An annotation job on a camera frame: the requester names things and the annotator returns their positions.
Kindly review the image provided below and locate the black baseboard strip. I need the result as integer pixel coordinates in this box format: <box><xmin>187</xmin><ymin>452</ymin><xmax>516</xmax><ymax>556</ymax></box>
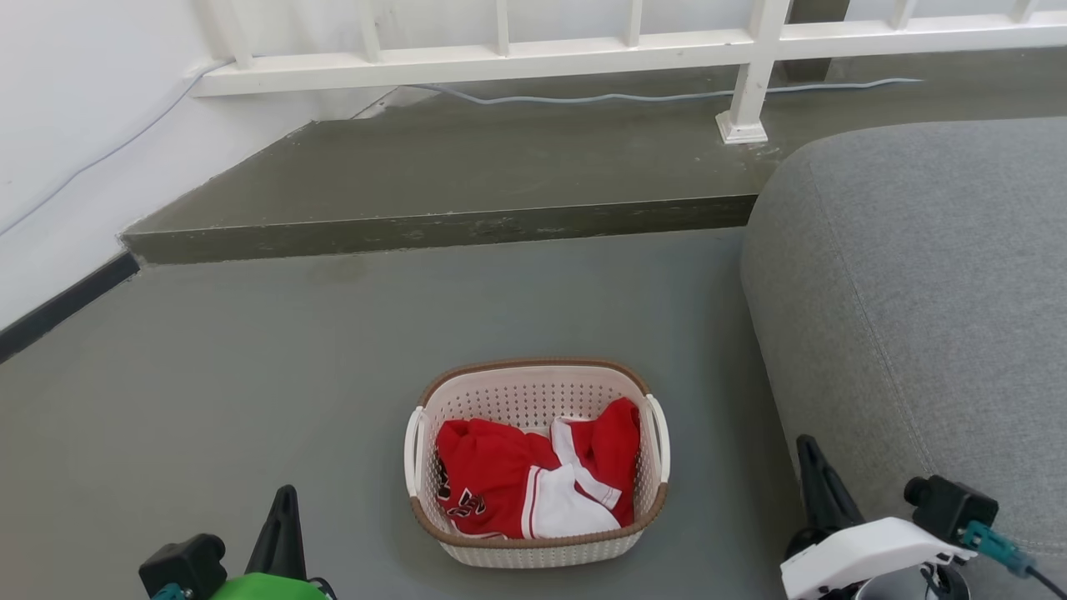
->
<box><xmin>0</xmin><ymin>252</ymin><xmax>142</xmax><ymax>364</ymax></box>

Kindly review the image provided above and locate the light blue cable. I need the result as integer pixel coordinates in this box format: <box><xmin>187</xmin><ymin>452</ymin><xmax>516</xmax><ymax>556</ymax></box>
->
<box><xmin>0</xmin><ymin>57</ymin><xmax>924</xmax><ymax>238</ymax></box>

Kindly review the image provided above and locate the cream perforated laundry basket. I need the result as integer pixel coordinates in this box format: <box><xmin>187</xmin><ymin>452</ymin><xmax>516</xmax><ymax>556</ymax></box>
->
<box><xmin>403</xmin><ymin>358</ymin><xmax>671</xmax><ymax>569</ymax></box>

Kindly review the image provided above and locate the red white basketball jersey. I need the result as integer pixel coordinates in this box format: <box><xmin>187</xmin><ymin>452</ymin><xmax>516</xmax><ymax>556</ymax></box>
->
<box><xmin>435</xmin><ymin>397</ymin><xmax>643</xmax><ymax>541</ymax></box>

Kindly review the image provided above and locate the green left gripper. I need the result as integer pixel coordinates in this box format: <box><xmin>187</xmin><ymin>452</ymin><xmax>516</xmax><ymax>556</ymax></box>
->
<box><xmin>208</xmin><ymin>485</ymin><xmax>336</xmax><ymax>600</ymax></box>

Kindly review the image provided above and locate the grey fabric sofa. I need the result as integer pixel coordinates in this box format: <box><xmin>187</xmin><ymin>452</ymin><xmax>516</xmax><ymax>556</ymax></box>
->
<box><xmin>740</xmin><ymin>117</ymin><xmax>1067</xmax><ymax>600</ymax></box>

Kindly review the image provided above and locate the raised concrete step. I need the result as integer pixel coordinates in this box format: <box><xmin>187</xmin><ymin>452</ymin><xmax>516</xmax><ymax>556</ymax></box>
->
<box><xmin>121</xmin><ymin>48</ymin><xmax>1067</xmax><ymax>266</ymax></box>

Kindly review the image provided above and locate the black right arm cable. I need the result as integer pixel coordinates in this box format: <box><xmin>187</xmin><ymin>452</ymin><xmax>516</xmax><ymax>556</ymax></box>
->
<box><xmin>1025</xmin><ymin>565</ymin><xmax>1067</xmax><ymax>600</ymax></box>

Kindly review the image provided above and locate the teal right camera connector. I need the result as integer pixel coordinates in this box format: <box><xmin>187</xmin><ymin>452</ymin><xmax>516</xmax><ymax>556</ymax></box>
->
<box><xmin>959</xmin><ymin>521</ymin><xmax>1034</xmax><ymax>578</ymax></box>

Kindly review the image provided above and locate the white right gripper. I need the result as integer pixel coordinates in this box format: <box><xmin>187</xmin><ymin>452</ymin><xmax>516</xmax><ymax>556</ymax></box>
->
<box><xmin>780</xmin><ymin>434</ymin><xmax>978</xmax><ymax>600</ymax></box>

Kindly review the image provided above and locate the white railing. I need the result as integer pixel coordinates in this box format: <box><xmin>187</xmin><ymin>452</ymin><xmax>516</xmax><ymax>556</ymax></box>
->
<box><xmin>192</xmin><ymin>0</ymin><xmax>1067</xmax><ymax>145</ymax></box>

